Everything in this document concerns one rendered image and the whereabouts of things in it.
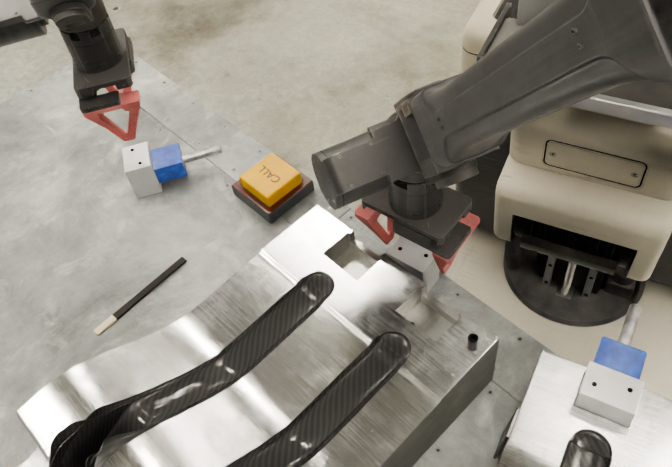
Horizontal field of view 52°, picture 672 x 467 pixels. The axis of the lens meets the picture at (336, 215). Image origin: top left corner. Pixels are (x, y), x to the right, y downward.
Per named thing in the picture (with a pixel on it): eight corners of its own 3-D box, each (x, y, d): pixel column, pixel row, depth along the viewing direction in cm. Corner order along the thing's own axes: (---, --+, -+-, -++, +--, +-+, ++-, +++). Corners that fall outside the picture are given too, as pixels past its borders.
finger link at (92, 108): (104, 158, 84) (74, 101, 77) (101, 121, 89) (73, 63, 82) (158, 144, 85) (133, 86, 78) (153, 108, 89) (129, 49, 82)
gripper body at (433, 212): (441, 251, 70) (442, 204, 64) (360, 210, 75) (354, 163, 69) (473, 210, 73) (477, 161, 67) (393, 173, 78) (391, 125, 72)
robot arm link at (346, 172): (487, 170, 58) (448, 76, 58) (366, 222, 55) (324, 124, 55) (439, 185, 69) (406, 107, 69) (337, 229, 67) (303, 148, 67)
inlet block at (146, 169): (222, 150, 100) (213, 123, 96) (228, 173, 97) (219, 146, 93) (134, 174, 99) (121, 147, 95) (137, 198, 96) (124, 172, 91)
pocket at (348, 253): (354, 248, 80) (351, 229, 77) (387, 273, 77) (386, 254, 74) (326, 272, 78) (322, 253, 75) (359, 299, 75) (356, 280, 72)
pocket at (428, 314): (425, 301, 74) (425, 282, 71) (463, 330, 71) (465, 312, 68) (396, 328, 72) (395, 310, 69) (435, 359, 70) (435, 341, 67)
